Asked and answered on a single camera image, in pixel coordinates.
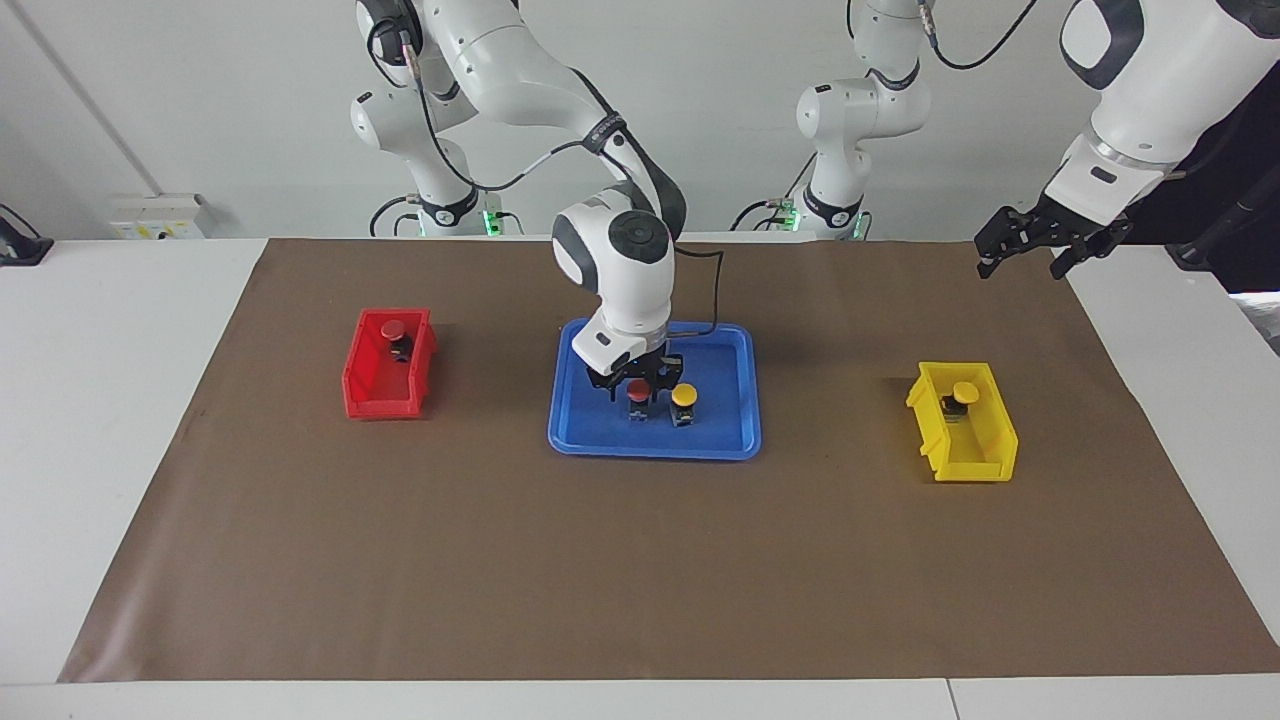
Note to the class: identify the grey object at table edge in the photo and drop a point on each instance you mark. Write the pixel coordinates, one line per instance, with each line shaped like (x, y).
(1260, 320)

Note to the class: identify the yellow push button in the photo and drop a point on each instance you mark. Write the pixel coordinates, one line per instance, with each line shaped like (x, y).
(684, 394)
(965, 391)

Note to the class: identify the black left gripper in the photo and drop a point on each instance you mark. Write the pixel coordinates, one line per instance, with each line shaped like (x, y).
(1050, 230)

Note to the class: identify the blue plastic tray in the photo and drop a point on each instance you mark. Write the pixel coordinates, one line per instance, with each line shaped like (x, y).
(720, 430)

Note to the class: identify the white wall socket box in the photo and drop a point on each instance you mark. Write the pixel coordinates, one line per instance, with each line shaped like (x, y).
(160, 215)

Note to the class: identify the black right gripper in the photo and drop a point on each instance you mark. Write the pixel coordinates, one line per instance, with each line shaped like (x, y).
(650, 370)

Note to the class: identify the black clamp at table edge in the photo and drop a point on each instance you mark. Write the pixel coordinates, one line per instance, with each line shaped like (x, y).
(20, 248)

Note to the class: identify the black stand foot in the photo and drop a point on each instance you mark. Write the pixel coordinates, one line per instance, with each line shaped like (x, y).
(1215, 240)

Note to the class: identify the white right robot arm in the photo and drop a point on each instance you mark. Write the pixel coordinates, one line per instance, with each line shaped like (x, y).
(630, 290)

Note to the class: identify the brown table mat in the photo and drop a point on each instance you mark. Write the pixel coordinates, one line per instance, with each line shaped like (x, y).
(660, 570)

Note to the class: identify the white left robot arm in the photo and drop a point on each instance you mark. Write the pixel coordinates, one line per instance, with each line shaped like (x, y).
(1150, 110)

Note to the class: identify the yellow plastic bin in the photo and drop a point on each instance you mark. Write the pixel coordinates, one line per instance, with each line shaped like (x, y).
(975, 450)

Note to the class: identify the red plastic bin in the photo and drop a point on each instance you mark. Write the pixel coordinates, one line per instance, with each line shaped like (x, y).
(375, 395)

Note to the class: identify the red push button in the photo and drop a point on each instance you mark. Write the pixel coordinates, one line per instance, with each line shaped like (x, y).
(638, 392)
(394, 329)

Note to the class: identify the black backdrop panel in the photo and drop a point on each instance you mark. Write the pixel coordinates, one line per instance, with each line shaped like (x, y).
(1240, 170)

